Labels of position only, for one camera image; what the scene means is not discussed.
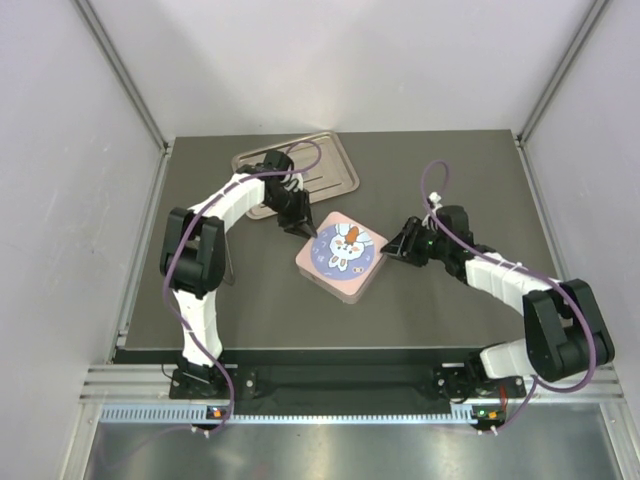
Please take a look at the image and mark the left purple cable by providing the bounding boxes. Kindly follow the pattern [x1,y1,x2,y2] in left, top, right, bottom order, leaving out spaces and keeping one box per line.
[162,139,324,434]

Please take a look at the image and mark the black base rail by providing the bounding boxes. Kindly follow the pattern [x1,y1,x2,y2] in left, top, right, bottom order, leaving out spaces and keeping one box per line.
[169,347,525,415]

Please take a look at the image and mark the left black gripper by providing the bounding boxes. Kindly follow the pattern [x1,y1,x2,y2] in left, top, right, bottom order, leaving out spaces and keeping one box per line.
[265,187,317,239]

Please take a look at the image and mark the purple cable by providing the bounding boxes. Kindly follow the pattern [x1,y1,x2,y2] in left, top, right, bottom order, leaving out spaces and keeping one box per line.
[421,159,599,437]
[162,139,324,434]

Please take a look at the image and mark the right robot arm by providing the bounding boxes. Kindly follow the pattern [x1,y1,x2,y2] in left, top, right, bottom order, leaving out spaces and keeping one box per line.
[381,205,615,396]

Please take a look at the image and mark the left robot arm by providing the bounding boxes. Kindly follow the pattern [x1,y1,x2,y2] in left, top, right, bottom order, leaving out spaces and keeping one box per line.
[160,150,317,397]

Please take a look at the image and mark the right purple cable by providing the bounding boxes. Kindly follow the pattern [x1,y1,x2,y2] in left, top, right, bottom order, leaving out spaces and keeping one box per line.
[421,159,599,437]

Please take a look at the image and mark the pink square tin box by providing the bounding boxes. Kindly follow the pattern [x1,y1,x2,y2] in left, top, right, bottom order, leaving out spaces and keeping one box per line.
[295,249,384,304]

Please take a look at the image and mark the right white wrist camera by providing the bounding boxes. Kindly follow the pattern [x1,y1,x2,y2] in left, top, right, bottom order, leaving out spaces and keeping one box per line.
[422,191,442,228]

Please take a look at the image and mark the white cable duct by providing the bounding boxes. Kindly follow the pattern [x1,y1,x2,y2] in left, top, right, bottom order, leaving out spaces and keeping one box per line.
[99,404,502,426]

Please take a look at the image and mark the metal tongs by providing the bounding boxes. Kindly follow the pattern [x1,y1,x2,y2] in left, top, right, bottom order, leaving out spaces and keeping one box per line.
[223,238,235,286]

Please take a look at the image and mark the silver metal tray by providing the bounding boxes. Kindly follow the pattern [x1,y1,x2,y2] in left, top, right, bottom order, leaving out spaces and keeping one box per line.
[231,131,360,203]

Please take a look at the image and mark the silver tin lid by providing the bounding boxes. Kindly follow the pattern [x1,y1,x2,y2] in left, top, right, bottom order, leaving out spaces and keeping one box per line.
[295,211,388,304]

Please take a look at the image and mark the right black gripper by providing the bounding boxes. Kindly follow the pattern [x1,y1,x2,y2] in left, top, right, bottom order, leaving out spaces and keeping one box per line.
[381,216,451,267]

